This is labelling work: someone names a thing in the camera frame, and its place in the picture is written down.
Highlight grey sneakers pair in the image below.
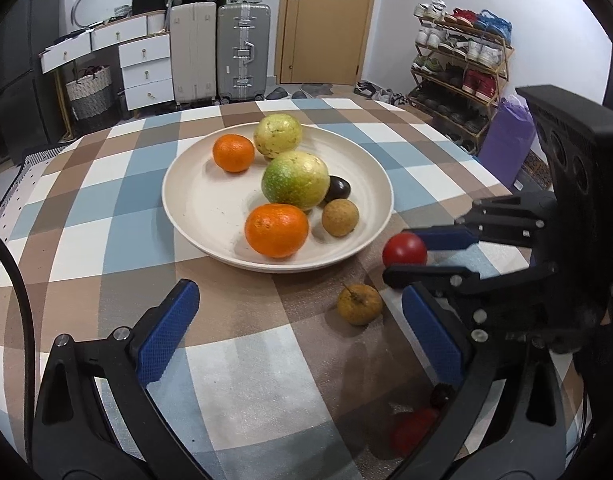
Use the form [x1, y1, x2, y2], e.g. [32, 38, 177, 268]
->
[355, 81, 410, 107]

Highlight brown longan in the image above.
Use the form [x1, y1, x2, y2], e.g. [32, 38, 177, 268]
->
[321, 199, 360, 237]
[337, 284, 384, 326]

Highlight woven laundry basket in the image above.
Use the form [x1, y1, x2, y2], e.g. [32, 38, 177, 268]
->
[65, 65, 115, 121]

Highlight green mottled round fruit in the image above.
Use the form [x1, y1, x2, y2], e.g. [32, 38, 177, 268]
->
[261, 151, 331, 212]

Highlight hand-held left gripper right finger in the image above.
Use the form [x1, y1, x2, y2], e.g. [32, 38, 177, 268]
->
[401, 283, 570, 480]

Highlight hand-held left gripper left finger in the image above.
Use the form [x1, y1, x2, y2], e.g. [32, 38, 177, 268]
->
[31, 279, 210, 480]

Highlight cream round plate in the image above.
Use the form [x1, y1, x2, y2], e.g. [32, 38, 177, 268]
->
[161, 121, 393, 273]

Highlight white dotted floor mat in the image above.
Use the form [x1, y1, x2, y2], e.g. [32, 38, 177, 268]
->
[0, 162, 47, 241]

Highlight silver suitcase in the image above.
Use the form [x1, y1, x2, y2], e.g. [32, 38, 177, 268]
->
[216, 2, 272, 102]

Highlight beige suitcase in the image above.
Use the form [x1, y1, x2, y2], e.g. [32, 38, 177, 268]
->
[169, 1, 218, 106]

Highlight rows of sneakers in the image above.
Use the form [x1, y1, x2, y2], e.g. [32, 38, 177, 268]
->
[413, 0, 513, 153]

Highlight orange mandarin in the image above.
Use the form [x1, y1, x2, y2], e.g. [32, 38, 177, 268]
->
[245, 203, 310, 259]
[213, 134, 256, 173]

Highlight purple bag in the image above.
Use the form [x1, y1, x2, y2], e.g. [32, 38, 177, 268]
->
[479, 95, 537, 188]

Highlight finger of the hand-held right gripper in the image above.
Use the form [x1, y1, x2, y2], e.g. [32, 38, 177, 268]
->
[383, 264, 557, 333]
[404, 195, 558, 253]

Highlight white desk with drawers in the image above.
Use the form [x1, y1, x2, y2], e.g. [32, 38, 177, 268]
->
[39, 10, 170, 74]

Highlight wooden shoe rack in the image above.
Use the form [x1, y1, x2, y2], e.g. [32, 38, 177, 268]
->
[407, 2, 515, 157]

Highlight checkered tablecloth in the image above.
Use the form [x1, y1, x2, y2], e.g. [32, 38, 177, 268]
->
[0, 95, 592, 480]

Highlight dark purple plum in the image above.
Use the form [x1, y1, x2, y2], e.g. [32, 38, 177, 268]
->
[328, 176, 351, 202]

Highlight wooden door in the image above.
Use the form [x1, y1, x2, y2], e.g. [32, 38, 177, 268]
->
[278, 0, 380, 86]

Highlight pale yellow round fruit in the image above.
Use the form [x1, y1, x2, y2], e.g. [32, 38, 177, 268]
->
[253, 114, 303, 157]

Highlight black white striped rug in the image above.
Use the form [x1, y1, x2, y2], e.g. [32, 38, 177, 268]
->
[21, 144, 70, 166]

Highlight brown doormat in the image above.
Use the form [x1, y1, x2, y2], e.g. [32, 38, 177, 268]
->
[521, 150, 552, 192]

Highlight black cable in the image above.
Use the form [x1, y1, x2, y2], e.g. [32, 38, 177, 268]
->
[0, 220, 37, 461]

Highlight white drawer cabinet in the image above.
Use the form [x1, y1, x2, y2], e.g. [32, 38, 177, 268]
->
[118, 34, 174, 111]

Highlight black refrigerator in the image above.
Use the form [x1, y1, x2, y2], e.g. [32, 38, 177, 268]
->
[0, 0, 63, 166]

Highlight red tomato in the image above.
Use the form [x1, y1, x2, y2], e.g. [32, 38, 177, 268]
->
[391, 406, 440, 456]
[383, 232, 428, 267]

